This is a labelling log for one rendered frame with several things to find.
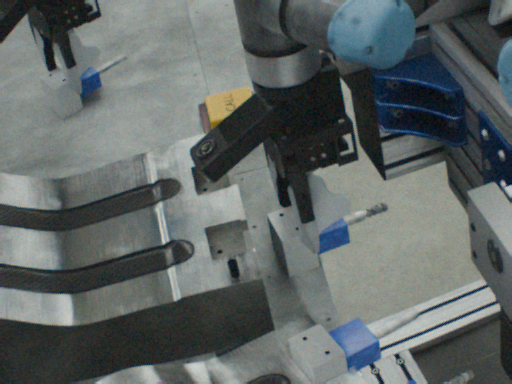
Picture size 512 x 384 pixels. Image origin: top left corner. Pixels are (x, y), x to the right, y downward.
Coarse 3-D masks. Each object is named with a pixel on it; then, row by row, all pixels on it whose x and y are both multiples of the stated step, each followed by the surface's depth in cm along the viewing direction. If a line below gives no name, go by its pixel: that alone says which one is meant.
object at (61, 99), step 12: (120, 60) 175; (48, 72) 172; (60, 72) 171; (84, 72) 172; (96, 72) 172; (48, 84) 169; (60, 84) 169; (84, 84) 171; (96, 84) 173; (48, 96) 172; (60, 96) 169; (72, 96) 170; (84, 96) 172; (60, 108) 170; (72, 108) 171
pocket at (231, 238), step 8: (224, 224) 135; (232, 224) 135; (240, 224) 135; (208, 232) 135; (216, 232) 136; (224, 232) 136; (232, 232) 136; (240, 232) 136; (248, 232) 135; (208, 240) 136; (216, 240) 136; (224, 240) 136; (232, 240) 137; (240, 240) 137; (248, 240) 135; (216, 248) 136; (224, 248) 136; (232, 248) 136; (240, 248) 136; (248, 248) 134; (216, 256) 135; (224, 256) 135
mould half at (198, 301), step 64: (0, 192) 141; (64, 192) 145; (192, 192) 140; (0, 256) 132; (64, 256) 136; (192, 256) 132; (256, 256) 130; (0, 320) 125; (64, 320) 127; (128, 320) 128; (192, 320) 130; (256, 320) 131
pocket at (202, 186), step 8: (192, 168) 143; (200, 176) 144; (224, 176) 145; (232, 176) 143; (200, 184) 145; (208, 184) 144; (216, 184) 144; (224, 184) 144; (232, 184) 142; (200, 192) 144; (208, 192) 143
